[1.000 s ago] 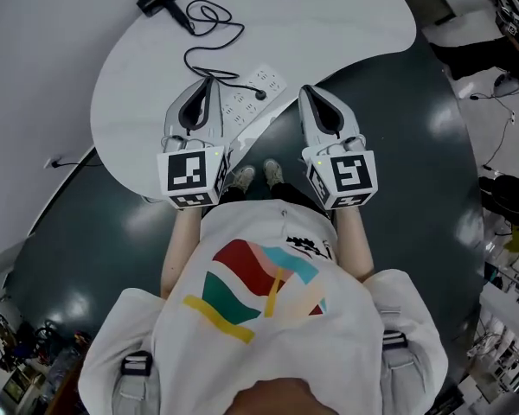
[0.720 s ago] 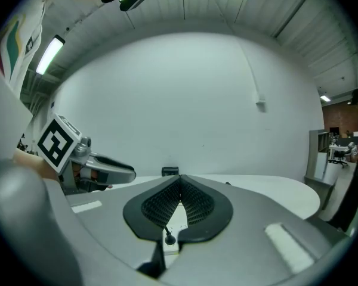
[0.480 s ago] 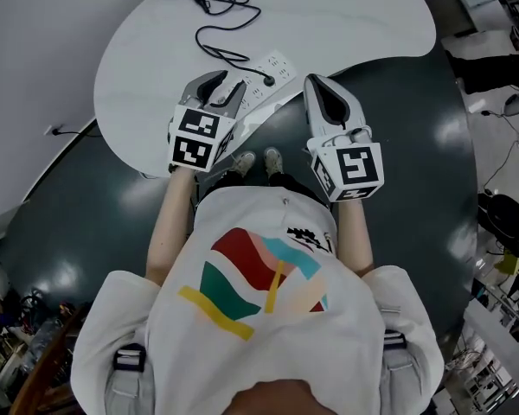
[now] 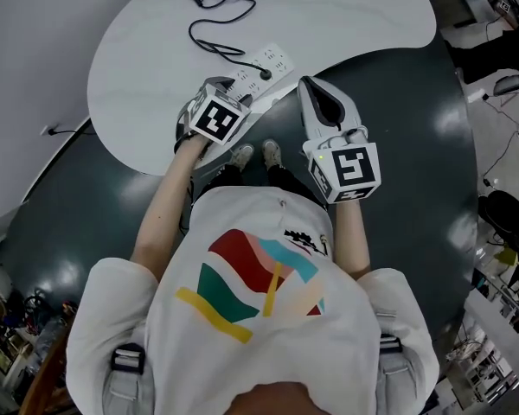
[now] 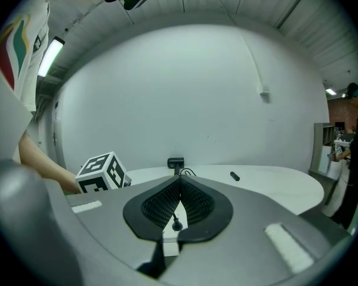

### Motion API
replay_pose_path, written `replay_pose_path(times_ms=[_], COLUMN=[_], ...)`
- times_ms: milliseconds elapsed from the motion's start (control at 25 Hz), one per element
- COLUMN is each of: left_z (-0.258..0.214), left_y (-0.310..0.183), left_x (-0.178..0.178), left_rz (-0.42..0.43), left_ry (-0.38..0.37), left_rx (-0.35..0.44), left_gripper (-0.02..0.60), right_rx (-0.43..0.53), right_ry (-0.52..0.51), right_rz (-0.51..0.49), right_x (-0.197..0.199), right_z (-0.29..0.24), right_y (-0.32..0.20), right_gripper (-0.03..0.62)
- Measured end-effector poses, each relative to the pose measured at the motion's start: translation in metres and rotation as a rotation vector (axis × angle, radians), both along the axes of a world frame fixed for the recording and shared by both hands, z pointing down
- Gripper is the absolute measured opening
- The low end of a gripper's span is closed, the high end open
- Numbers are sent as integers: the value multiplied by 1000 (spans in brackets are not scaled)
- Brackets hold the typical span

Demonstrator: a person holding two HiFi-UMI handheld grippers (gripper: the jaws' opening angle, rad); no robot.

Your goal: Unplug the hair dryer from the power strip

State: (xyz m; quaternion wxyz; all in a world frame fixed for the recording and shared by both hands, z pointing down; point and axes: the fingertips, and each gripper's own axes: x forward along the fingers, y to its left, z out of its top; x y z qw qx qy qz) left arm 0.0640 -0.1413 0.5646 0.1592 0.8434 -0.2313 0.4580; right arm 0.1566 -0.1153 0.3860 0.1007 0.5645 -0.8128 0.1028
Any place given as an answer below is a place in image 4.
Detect person's white shoe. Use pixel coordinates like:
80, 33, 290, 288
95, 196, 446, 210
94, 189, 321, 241
261, 139, 283, 170
231, 144, 255, 172

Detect person's white right shoe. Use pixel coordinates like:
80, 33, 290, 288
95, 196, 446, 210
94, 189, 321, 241
261, 139, 283, 170

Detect person's right forearm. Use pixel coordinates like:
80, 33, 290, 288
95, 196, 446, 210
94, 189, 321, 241
330, 199, 371, 281

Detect white power strip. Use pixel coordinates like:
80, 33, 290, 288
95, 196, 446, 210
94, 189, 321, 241
222, 43, 295, 103

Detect grey backpack strap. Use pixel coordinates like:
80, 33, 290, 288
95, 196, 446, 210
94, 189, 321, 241
107, 342, 148, 415
374, 311, 416, 415

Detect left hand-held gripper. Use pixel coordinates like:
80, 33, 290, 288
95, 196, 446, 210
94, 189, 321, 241
175, 75, 253, 147

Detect grey right backpack strap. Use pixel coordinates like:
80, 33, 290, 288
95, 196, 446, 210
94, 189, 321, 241
374, 311, 416, 415

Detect person's white left shoe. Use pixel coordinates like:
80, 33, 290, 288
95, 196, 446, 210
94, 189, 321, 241
231, 144, 255, 172

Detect black hair dryer cable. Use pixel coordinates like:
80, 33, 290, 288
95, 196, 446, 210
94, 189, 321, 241
188, 0, 267, 75

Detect black wall socket cable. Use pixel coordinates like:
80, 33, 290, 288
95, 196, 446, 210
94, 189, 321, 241
47, 127, 97, 137

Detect person's left forearm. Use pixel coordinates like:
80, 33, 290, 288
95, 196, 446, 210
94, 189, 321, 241
129, 136, 213, 283

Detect person's black trousers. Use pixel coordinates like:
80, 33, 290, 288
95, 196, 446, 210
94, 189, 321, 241
198, 162, 330, 211

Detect grey left backpack strap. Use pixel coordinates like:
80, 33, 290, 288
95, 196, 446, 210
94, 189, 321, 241
107, 342, 148, 415

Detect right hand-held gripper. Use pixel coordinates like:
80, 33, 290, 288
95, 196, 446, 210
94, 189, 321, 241
297, 77, 381, 205

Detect person's white printed shirt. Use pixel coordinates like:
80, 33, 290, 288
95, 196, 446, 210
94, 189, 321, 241
67, 186, 440, 415

